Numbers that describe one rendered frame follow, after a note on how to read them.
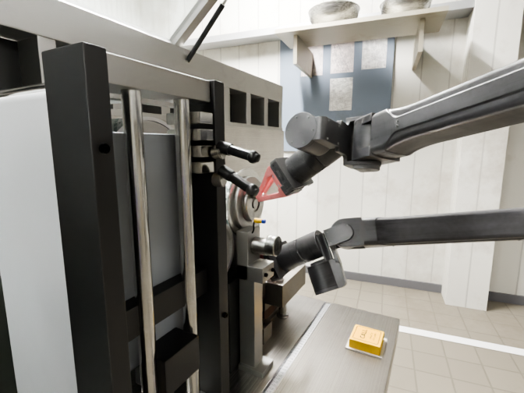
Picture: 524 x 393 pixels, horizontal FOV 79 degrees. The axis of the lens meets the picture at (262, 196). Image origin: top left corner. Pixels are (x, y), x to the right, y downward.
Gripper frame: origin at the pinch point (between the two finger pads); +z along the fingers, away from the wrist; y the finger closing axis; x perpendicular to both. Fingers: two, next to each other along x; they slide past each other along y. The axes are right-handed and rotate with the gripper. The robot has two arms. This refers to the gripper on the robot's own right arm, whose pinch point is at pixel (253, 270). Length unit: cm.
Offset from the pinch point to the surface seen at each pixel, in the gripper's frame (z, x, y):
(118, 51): 1, 60, -9
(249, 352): 1.5, -13.9, -11.3
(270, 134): 9, 45, 69
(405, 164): -18, 4, 258
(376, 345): -17.1, -26.7, 6.8
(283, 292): -2.3, -8.2, 4.4
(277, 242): -15.1, 4.5, -9.1
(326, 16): -25, 131, 187
